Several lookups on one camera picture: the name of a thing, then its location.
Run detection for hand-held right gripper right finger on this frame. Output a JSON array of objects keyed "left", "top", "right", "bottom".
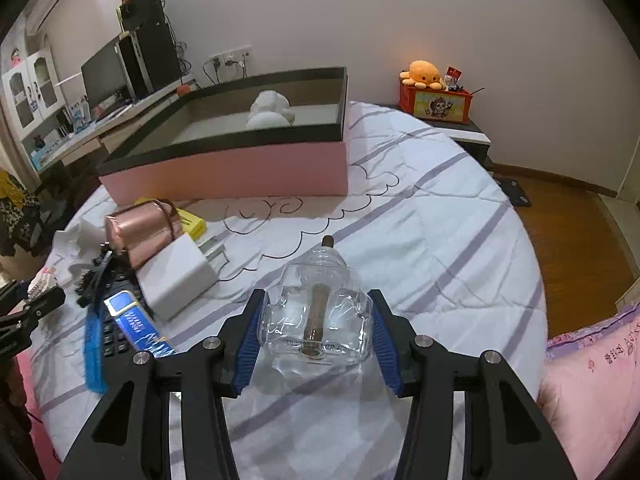
[{"left": 367, "top": 288, "right": 578, "bottom": 480}]

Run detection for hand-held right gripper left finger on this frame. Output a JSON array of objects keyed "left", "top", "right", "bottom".
[{"left": 55, "top": 288, "right": 266, "bottom": 480}]

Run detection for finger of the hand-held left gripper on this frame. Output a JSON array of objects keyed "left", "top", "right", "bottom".
[{"left": 7, "top": 287, "right": 67, "bottom": 333}]

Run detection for clear glass bottle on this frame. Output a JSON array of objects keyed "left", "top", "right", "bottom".
[{"left": 259, "top": 235, "right": 380, "bottom": 375}]

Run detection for black hair clip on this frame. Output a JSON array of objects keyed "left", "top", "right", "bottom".
[{"left": 75, "top": 242, "right": 118, "bottom": 308}]

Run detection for blue comb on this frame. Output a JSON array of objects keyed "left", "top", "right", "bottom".
[{"left": 84, "top": 305, "right": 110, "bottom": 395}]

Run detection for black remote control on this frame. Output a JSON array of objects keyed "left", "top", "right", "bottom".
[{"left": 92, "top": 272, "right": 151, "bottom": 366}]

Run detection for pink box with black rim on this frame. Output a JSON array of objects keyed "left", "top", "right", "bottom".
[{"left": 97, "top": 65, "right": 349, "bottom": 206}]

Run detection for white patterned packet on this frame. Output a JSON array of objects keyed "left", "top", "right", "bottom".
[{"left": 27, "top": 266, "right": 63, "bottom": 301}]

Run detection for pink bedsheet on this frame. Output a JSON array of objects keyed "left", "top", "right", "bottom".
[{"left": 14, "top": 350, "right": 68, "bottom": 480}]

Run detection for blue wrapped packet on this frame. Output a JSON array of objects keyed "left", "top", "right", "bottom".
[{"left": 102, "top": 290, "right": 176, "bottom": 358}]

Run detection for patterned clothes pile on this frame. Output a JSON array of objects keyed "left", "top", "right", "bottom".
[{"left": 0, "top": 170, "right": 41, "bottom": 256}]

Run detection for white striped blanket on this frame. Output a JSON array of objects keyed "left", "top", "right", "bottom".
[{"left": 30, "top": 100, "right": 548, "bottom": 480}]

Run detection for white charger adapter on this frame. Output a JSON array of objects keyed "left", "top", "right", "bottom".
[{"left": 136, "top": 232, "right": 228, "bottom": 322}]

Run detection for copper mug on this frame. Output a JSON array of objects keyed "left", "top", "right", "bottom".
[{"left": 104, "top": 199, "right": 181, "bottom": 271}]

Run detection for yellow box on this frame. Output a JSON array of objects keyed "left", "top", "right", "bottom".
[{"left": 135, "top": 196, "right": 207, "bottom": 240}]

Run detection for white desk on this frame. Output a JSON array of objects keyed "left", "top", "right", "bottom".
[{"left": 25, "top": 72, "right": 201, "bottom": 181}]

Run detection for pink pillow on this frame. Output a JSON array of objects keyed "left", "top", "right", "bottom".
[{"left": 537, "top": 300, "right": 640, "bottom": 480}]

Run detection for white glass door cabinet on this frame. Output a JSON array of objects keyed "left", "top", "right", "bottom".
[{"left": 0, "top": 45, "right": 68, "bottom": 141}]

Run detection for black and white low cabinet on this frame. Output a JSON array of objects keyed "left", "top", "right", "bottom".
[{"left": 380, "top": 102, "right": 496, "bottom": 166}]

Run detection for black computer monitor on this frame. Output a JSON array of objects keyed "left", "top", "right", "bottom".
[{"left": 80, "top": 37, "right": 136, "bottom": 111}]

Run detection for red cartoon box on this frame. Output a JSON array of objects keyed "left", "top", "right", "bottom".
[{"left": 398, "top": 80, "right": 473, "bottom": 125}]

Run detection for black computer tower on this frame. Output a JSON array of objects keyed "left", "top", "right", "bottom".
[{"left": 117, "top": 22, "right": 183, "bottom": 101}]

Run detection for orange octopus plush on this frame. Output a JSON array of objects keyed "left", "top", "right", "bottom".
[{"left": 400, "top": 60, "right": 443, "bottom": 92}]

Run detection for small figurines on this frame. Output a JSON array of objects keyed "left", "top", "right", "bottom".
[{"left": 441, "top": 65, "right": 466, "bottom": 93}]

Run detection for white air conditioner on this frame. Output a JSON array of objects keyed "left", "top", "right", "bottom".
[{"left": 25, "top": 0, "right": 88, "bottom": 36}]

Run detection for black metal floor bracket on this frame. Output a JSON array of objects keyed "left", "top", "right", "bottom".
[{"left": 495, "top": 175, "right": 533, "bottom": 208}]

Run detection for white wall outlet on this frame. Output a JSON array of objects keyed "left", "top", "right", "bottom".
[{"left": 207, "top": 49, "right": 252, "bottom": 68}]

